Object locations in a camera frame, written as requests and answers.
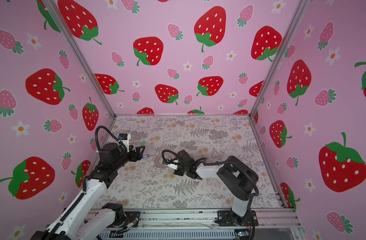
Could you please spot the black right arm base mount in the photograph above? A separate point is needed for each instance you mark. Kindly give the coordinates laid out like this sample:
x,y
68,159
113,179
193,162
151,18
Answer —
x,y
230,219

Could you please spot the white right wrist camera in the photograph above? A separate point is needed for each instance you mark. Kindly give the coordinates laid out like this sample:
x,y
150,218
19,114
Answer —
x,y
173,166

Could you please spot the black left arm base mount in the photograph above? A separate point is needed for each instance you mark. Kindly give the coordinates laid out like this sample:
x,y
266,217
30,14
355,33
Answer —
x,y
129,219

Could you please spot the grey slotted cable duct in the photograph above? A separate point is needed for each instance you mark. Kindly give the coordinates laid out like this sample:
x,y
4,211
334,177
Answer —
x,y
199,234

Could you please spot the aluminium corner post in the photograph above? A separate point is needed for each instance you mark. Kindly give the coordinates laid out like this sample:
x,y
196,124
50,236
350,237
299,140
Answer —
x,y
69,38
287,38

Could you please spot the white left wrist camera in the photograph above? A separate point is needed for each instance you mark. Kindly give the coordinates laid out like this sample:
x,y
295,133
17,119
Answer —
x,y
124,141

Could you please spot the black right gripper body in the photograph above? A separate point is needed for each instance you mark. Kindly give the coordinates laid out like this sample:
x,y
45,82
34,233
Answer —
x,y
180,169

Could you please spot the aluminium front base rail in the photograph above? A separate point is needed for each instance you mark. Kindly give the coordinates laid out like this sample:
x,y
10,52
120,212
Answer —
x,y
178,219

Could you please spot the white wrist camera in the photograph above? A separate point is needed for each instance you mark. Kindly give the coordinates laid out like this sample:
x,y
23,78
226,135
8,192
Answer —
x,y
173,166
124,141

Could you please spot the right aluminium corner post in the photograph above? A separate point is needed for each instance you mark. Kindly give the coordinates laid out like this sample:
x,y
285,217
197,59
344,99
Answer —
x,y
287,38

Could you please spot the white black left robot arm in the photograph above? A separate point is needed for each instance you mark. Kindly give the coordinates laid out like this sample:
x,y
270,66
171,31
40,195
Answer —
x,y
71,224

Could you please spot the left aluminium corner post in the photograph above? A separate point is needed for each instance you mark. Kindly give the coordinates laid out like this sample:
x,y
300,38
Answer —
x,y
69,38

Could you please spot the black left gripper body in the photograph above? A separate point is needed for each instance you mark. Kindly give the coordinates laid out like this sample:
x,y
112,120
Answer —
x,y
132,157

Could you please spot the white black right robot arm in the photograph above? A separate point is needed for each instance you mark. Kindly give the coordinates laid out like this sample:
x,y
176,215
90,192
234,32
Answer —
x,y
236,176

